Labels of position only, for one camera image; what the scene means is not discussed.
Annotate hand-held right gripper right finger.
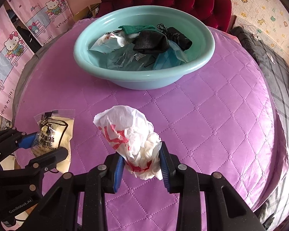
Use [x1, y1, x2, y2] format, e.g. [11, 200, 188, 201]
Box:
[159, 141, 266, 231]

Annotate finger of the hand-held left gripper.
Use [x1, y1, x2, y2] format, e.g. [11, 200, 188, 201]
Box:
[0, 127, 38, 159]
[12, 147, 69, 198]

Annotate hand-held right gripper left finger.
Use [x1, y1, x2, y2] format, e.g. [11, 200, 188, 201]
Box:
[30, 153, 126, 231]

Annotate beige powder packet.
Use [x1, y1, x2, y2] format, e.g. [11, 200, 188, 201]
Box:
[34, 109, 76, 174]

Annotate white plastic bag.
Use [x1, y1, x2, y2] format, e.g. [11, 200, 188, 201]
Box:
[93, 105, 164, 181]

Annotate teal plastic basin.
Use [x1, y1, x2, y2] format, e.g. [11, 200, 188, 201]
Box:
[73, 5, 216, 90]

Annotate blue face mask packet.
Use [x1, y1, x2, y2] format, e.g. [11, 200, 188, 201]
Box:
[152, 40, 189, 70]

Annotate clear plastic bag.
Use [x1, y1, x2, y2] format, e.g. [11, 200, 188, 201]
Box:
[106, 49, 157, 71]

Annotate white snack packet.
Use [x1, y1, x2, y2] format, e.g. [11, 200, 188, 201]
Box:
[88, 31, 133, 53]

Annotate black mesh cloth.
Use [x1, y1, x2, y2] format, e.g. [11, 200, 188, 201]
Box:
[132, 30, 170, 54]

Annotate small black packet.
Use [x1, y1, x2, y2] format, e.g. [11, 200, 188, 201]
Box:
[166, 27, 192, 51]

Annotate green scouring pad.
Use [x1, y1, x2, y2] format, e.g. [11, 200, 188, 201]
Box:
[118, 24, 159, 35]

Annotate grey cover under blanket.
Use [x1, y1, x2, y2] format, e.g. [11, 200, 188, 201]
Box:
[13, 32, 70, 123]

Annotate purple quilted blanket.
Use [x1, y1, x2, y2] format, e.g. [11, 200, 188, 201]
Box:
[14, 18, 283, 231]

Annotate pink cartoon cat curtain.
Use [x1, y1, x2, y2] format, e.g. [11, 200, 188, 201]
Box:
[7, 0, 74, 46]
[0, 5, 36, 121]

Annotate cardboard box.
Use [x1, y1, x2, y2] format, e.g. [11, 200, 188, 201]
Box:
[72, 3, 100, 22]

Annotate dark plaid bed blanket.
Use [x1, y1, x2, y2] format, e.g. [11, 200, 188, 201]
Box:
[230, 26, 289, 227]

